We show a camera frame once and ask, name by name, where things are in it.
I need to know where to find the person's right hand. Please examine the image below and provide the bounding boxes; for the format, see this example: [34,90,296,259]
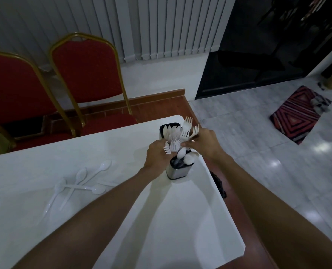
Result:
[181,127,227,164]

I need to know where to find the person's left hand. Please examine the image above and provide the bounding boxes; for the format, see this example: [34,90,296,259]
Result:
[143,140,172,178]

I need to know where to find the bundle of white plastic forks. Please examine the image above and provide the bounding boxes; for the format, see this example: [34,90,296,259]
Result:
[163,139,182,155]

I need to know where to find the person's left forearm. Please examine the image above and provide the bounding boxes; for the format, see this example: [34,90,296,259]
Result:
[11,167,166,269]

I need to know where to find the person's right forearm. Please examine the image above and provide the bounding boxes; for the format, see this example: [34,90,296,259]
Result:
[211,154,332,269]

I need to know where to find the bunch of white plastic knives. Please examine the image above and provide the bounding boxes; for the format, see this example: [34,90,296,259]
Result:
[163,124,181,143]

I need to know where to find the steel cutlery holder black rim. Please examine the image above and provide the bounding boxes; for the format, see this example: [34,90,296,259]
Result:
[159,122,196,181]

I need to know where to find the black bag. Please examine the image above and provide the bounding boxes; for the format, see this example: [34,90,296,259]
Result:
[209,171,228,199]

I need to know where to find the red striped patterned rug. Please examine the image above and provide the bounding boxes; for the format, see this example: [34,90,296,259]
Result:
[269,85,332,146]

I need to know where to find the dark glass door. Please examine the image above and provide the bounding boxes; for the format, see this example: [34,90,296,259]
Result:
[195,0,332,100]

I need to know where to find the white vertical blinds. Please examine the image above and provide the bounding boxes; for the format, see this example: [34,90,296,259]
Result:
[0,0,237,64]

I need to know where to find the grey crumpled cloth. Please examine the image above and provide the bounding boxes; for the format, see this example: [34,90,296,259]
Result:
[310,95,332,115]

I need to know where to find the red chair gold frame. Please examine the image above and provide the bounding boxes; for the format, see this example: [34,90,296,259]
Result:
[0,49,77,154]
[49,32,139,138]

